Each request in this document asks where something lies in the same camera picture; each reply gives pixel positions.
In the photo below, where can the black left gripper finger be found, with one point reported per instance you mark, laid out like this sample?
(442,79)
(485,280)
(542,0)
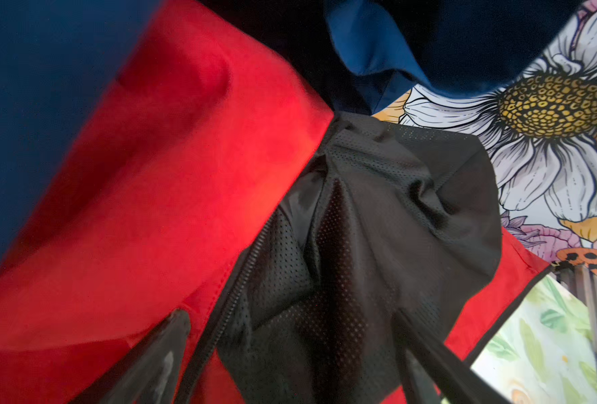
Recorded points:
(149,372)

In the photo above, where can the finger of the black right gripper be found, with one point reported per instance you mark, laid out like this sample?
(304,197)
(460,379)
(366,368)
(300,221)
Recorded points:
(430,372)

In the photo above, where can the red black-lined jacket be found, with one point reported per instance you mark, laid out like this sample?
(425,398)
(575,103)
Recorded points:
(212,179)

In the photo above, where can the navy blue cloth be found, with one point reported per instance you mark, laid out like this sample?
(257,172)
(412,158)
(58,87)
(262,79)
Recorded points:
(57,58)

